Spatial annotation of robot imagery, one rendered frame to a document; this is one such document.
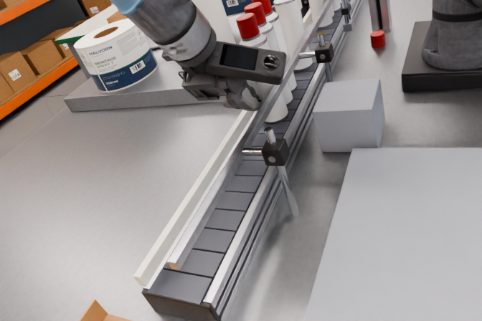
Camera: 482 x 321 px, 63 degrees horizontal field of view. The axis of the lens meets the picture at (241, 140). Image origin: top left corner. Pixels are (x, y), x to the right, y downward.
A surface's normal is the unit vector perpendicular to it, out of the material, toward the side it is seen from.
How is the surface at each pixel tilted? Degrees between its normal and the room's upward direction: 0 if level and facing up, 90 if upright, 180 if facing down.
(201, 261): 0
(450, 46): 69
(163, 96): 90
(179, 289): 0
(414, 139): 0
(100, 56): 90
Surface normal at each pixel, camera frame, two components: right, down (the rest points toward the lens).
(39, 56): 0.86, 0.01
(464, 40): -0.47, 0.30
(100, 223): -0.30, -0.79
